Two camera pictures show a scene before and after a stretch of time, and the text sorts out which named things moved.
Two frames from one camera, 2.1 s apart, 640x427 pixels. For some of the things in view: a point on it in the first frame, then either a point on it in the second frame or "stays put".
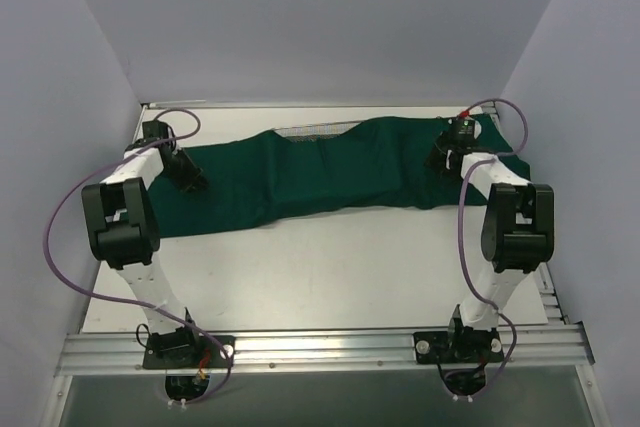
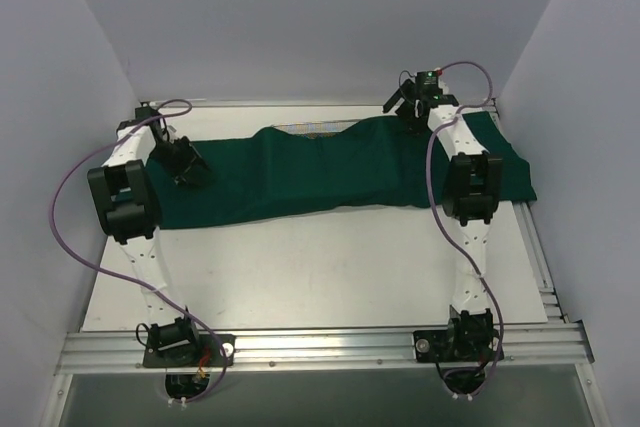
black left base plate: [209, 355] stays put
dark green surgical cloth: [380, 165] stays put
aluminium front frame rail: [103, 352] stays put
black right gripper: [439, 160] → [407, 101]
